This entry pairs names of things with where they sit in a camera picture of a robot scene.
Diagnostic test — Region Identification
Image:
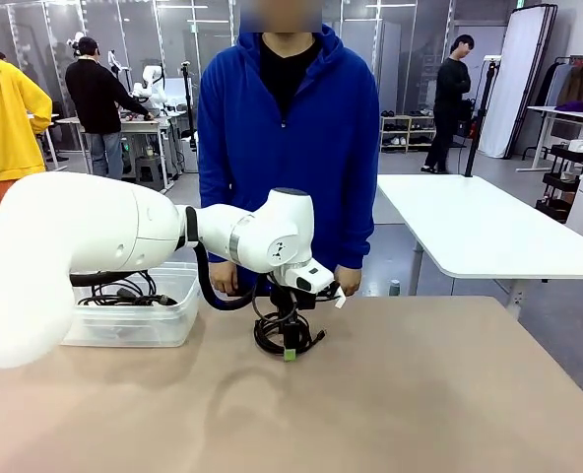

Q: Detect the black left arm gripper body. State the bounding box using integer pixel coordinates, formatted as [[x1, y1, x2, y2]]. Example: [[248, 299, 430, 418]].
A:
[[269, 287, 317, 325]]

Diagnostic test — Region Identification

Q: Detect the black USB-C cable gray strap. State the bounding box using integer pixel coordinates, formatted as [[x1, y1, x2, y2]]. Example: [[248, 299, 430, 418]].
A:
[[252, 314, 328, 357]]

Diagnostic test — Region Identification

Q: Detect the person's left forearm blue sleeve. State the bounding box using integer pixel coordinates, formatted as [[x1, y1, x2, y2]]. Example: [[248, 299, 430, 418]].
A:
[[335, 186, 377, 270]]

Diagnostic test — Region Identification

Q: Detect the person's right forearm blue sleeve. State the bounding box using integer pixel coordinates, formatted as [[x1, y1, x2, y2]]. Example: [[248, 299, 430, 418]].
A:
[[197, 162, 238, 267]]

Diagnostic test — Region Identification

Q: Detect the person's left hand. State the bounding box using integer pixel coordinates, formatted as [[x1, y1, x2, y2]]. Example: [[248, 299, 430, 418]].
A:
[[334, 267, 362, 298]]

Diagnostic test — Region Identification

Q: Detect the person's right hand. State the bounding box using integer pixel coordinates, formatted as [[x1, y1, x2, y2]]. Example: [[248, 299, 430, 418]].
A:
[[209, 262, 239, 298]]

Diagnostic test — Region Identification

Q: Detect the clear plastic storage bin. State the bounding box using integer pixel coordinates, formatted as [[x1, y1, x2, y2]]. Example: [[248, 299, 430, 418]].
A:
[[59, 260, 202, 349]]

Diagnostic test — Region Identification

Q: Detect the person in blue hoodie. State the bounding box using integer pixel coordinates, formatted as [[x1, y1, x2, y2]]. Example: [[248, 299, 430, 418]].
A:
[[196, 0, 381, 297]]

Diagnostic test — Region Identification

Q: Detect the gray plastic stool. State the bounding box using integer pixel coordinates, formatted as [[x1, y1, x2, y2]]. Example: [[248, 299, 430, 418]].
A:
[[134, 156, 168, 191]]

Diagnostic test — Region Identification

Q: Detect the large white table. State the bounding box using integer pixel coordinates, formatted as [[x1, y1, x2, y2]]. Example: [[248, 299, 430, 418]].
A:
[[377, 173, 583, 309]]

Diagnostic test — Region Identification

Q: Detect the wooden shoe rack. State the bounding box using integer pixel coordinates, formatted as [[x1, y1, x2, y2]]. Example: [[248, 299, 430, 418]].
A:
[[379, 111, 439, 154]]

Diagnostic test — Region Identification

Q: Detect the white workbench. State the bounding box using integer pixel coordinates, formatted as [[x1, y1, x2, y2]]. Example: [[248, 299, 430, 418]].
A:
[[54, 113, 174, 191]]

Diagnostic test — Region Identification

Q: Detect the person in dark sweater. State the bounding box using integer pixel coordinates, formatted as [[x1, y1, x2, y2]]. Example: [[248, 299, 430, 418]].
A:
[[421, 34, 476, 174]]

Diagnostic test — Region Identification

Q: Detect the person black jacket and cap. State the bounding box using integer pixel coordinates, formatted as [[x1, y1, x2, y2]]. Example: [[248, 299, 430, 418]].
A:
[[64, 36, 155, 181]]

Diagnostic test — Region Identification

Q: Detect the black tripod stand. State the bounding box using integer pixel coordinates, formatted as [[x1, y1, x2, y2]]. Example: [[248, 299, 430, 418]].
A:
[[463, 56, 502, 178]]

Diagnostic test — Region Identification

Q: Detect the black utility cart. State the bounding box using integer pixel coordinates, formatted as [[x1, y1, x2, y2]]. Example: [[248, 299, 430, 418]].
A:
[[536, 142, 583, 223]]

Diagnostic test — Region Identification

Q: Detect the white folding partition screen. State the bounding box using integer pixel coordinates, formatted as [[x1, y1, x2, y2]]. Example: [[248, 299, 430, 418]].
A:
[[477, 3, 559, 160]]

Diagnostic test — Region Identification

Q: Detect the person in yellow hoodie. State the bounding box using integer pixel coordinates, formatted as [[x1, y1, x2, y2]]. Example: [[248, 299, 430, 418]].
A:
[[0, 19, 54, 208]]

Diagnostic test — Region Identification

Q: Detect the clothes rack with garments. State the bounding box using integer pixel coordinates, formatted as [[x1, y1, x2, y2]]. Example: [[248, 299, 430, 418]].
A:
[[535, 54, 583, 112]]

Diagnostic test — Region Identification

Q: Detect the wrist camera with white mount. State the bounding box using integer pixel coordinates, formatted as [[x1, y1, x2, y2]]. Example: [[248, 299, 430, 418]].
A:
[[313, 283, 347, 310]]

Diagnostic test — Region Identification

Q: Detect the black corrugated cable hose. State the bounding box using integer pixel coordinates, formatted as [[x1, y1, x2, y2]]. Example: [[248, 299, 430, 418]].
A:
[[195, 244, 273, 312]]

